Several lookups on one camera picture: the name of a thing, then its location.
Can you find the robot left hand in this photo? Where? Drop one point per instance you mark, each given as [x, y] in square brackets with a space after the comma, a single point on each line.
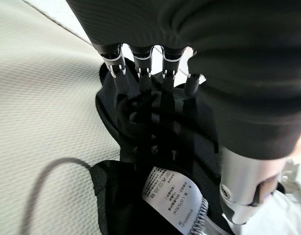
[238, 73]

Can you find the black mesh garment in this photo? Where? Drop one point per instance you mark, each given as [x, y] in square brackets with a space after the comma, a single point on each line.
[111, 186]

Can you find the white crumpled cloth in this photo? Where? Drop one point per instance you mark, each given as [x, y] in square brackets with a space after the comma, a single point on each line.
[291, 176]

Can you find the white textured mattress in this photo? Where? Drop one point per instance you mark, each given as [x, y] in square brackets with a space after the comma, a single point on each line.
[42, 102]

